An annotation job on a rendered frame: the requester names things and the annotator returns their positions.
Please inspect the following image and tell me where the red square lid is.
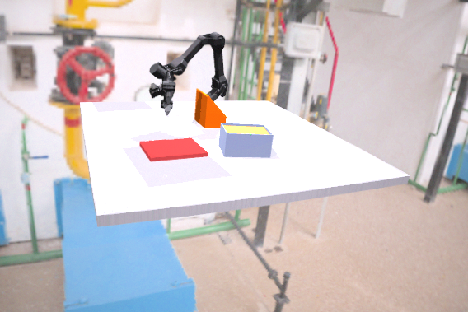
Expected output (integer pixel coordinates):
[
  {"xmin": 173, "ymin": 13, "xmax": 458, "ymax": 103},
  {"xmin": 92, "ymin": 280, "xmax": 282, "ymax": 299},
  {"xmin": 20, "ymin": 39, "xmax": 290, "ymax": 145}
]
[{"xmin": 139, "ymin": 137, "xmax": 208, "ymax": 162}]

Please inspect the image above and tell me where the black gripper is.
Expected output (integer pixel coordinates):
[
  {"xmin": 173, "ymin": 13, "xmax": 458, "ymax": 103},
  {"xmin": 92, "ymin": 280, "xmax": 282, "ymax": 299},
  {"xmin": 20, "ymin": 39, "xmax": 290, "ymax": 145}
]
[{"xmin": 161, "ymin": 80, "xmax": 176, "ymax": 116}]

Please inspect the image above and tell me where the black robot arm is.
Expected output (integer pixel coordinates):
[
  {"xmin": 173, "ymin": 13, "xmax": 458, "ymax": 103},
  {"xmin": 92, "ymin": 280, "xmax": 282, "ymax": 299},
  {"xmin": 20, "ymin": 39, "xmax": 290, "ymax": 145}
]
[{"xmin": 149, "ymin": 32, "xmax": 228, "ymax": 102}]

